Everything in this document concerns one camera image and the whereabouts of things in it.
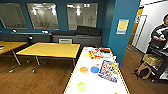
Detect dark grey sofa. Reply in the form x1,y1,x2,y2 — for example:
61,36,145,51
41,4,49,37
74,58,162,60
0,25,103,48

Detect small yellow plastic item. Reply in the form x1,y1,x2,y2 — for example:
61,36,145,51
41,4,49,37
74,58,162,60
83,52,92,59

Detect orange plastic item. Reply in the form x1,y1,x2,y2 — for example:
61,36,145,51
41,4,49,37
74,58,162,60
99,47,112,54

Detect flat blue round disc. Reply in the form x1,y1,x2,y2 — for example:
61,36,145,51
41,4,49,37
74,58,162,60
90,65,101,74

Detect white bowl blue rim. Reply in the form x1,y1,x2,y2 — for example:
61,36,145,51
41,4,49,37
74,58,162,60
102,52,114,60

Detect interior glass window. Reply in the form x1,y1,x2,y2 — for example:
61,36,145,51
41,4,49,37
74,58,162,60
66,2,100,32
26,2,60,31
0,2,29,30

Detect blue colourful game box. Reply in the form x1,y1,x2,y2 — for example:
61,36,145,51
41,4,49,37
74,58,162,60
97,60,120,84

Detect yellow wooden table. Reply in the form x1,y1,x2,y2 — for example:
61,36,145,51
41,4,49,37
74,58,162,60
0,40,28,66
15,42,82,67

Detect white table with toys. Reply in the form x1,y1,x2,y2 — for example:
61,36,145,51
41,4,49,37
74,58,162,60
63,45,131,94

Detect brown wooden door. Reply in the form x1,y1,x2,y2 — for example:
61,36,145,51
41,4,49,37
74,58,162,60
128,7,140,48

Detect small black round device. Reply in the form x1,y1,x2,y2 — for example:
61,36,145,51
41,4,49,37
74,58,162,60
27,35,35,46

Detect white hallway door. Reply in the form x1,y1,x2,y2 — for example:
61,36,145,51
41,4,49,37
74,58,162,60
132,14,148,53

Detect brown backpack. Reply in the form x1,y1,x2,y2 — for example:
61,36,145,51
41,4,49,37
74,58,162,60
133,62,153,81

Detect cardboard box green contents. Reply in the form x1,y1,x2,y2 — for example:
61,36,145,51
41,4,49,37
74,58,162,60
142,53,163,68

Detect black wheeled cart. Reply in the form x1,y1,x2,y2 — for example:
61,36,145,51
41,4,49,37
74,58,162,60
146,46,168,83

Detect small orange red object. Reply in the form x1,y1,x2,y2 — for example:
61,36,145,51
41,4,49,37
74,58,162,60
0,45,5,52

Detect yellow wall poster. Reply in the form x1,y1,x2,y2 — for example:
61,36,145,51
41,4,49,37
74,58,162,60
116,18,131,36

